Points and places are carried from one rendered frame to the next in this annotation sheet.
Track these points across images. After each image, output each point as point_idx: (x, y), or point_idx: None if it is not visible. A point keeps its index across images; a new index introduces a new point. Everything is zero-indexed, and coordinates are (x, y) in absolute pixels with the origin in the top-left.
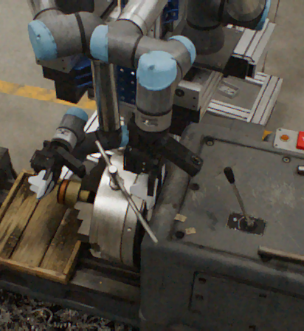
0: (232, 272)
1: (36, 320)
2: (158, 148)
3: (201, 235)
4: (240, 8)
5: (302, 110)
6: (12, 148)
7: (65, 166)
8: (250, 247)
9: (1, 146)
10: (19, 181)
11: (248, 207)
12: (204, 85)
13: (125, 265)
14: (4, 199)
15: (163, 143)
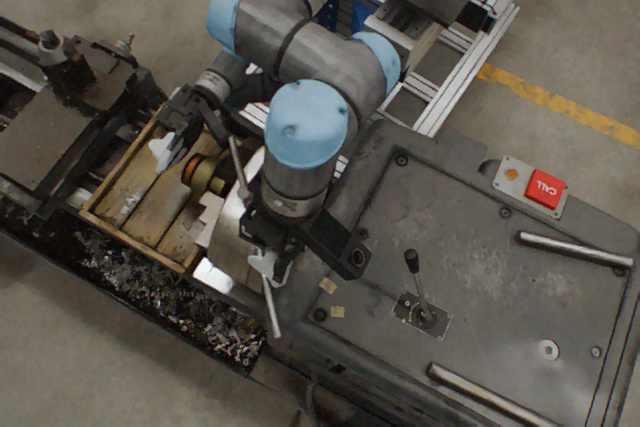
0: (383, 387)
1: (161, 281)
2: (295, 233)
3: (352, 322)
4: None
5: (531, 46)
6: (198, 28)
7: (247, 69)
8: (418, 357)
9: (143, 66)
10: (156, 120)
11: (431, 287)
12: (420, 40)
13: None
14: (135, 138)
15: (305, 228)
